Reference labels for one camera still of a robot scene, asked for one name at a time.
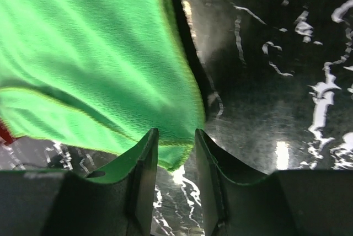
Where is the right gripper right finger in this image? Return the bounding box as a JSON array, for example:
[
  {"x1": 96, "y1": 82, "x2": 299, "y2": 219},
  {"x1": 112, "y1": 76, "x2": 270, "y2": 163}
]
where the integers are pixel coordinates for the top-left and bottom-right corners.
[{"x1": 195, "y1": 130, "x2": 352, "y2": 235}]

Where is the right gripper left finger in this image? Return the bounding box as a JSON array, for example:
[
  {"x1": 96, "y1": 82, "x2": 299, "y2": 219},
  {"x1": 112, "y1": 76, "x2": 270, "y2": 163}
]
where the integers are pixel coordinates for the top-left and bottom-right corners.
[{"x1": 1, "y1": 128, "x2": 159, "y2": 235}]

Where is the green towel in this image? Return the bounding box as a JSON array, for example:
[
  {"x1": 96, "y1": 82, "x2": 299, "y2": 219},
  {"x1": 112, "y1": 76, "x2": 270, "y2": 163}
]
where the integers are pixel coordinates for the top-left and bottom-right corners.
[{"x1": 1, "y1": 0, "x2": 206, "y2": 172}]

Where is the red plastic tray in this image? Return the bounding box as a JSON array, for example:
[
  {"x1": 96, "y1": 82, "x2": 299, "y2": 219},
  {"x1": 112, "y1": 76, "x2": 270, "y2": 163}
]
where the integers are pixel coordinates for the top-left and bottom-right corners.
[{"x1": 0, "y1": 121, "x2": 16, "y2": 145}]

